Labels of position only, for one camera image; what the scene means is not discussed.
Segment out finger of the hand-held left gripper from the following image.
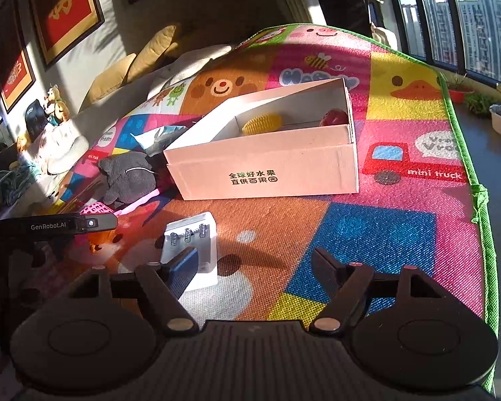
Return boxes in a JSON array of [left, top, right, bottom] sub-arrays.
[[80, 213, 119, 235]]

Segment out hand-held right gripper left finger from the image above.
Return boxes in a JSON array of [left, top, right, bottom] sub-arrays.
[[69, 247, 200, 336]]

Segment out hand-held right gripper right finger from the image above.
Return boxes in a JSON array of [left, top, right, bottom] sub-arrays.
[[308, 247, 444, 336]]

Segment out white battery holder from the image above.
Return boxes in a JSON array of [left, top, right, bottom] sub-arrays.
[[160, 212, 219, 290]]

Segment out white and blue snack packet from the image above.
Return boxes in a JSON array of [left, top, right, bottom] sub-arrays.
[[129, 125, 193, 156]]

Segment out pink plastic basket toy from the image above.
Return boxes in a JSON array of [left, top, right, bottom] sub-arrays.
[[79, 189, 164, 219]]

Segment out orange toy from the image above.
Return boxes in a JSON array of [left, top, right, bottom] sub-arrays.
[[87, 233, 110, 254]]

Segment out blue cloth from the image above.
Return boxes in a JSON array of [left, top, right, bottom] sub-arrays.
[[0, 162, 41, 206]]

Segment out dark grey plush toy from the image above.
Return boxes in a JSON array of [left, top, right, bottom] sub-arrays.
[[98, 150, 160, 210]]

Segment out white cushion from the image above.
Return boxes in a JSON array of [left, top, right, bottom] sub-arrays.
[[20, 125, 89, 176]]

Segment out colourful cartoon play mat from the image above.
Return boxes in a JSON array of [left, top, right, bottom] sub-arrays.
[[37, 23, 500, 394]]

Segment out black cap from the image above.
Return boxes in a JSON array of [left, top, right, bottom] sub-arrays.
[[24, 100, 47, 135]]

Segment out brown stuffed toy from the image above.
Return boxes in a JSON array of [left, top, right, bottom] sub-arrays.
[[43, 85, 70, 126]]

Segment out yellow pillow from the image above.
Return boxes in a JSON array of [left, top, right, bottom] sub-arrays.
[[79, 53, 137, 110], [127, 24, 180, 83]]

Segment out red toy apple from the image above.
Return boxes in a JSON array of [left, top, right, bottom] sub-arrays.
[[319, 109, 350, 127]]

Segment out yellow toy corn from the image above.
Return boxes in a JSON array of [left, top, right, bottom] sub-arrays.
[[241, 117, 285, 137]]

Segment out red framed picture with circle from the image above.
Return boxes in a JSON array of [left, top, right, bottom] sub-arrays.
[[0, 0, 36, 114]]

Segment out white blanket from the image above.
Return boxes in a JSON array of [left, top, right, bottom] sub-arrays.
[[148, 43, 235, 97]]

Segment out red and gold framed picture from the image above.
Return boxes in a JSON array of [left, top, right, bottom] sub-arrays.
[[27, 0, 105, 70]]

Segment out small plant in red pot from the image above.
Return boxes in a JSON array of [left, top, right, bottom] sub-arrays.
[[446, 71, 475, 103]]

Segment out low green plant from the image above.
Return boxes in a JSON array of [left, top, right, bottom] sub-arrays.
[[463, 91, 496, 118]]

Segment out black window frame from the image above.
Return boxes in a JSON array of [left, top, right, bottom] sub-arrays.
[[384, 0, 501, 88]]

